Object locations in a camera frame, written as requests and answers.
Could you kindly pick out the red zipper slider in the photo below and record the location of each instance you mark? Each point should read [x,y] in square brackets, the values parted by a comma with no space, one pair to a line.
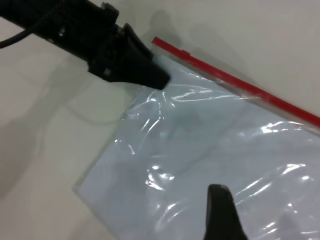
[186,53]

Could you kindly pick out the transparent zip bag red strip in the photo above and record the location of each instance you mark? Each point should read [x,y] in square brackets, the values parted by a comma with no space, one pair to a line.
[200,140]

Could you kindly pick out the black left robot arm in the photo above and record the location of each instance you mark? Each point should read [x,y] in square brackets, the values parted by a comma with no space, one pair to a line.
[15,10]

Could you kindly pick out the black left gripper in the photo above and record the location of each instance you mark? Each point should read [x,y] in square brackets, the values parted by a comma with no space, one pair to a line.
[82,27]

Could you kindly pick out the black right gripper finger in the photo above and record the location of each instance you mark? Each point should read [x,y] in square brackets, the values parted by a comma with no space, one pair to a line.
[222,217]

